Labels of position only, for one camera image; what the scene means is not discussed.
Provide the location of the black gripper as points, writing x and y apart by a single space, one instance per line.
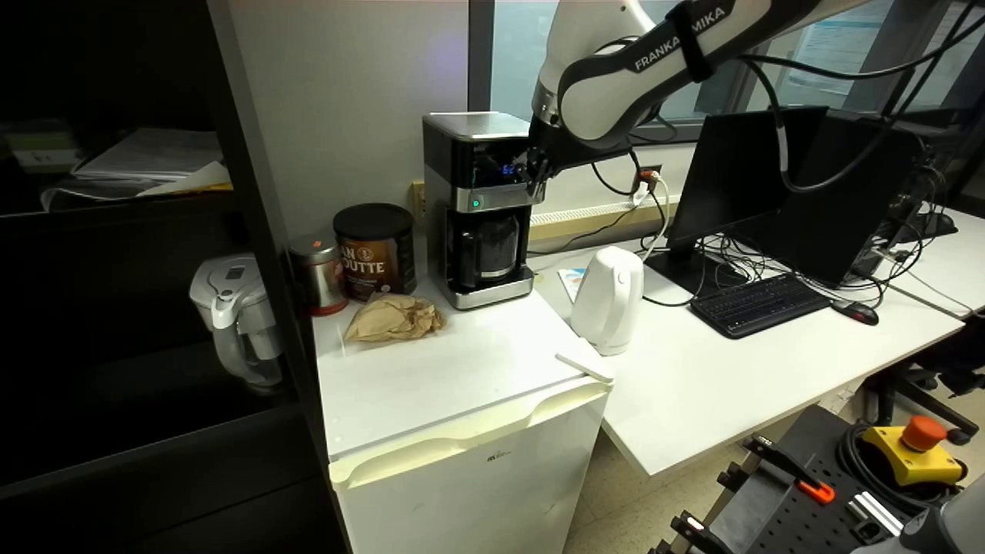
552 148

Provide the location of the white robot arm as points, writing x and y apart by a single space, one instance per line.
636 80

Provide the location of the black silver coffee machine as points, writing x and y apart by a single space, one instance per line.
477 204

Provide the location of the dark brown coffee can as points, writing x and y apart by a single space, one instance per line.
374 251

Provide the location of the yellow red emergency stop button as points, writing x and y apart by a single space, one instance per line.
912 450

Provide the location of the white blue paper packet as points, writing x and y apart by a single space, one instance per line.
570 283

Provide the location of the white electric kettle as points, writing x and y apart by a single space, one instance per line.
608 304

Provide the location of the brown paper bag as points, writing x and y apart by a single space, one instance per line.
394 322

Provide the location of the black computer keyboard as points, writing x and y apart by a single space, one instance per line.
757 305

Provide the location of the white mini fridge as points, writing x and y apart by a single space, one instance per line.
451 431

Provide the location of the black monitor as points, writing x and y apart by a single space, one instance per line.
802 194

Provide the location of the white water filter pitcher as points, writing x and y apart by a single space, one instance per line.
236 310

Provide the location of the black computer mouse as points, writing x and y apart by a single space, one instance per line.
855 313

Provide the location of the stack of papers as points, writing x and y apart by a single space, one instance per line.
143 164

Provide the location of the black perforated board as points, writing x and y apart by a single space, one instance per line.
778 518

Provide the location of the black chair base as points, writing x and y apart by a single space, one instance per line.
933 396

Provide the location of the black shelf unit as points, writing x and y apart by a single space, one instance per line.
124 410

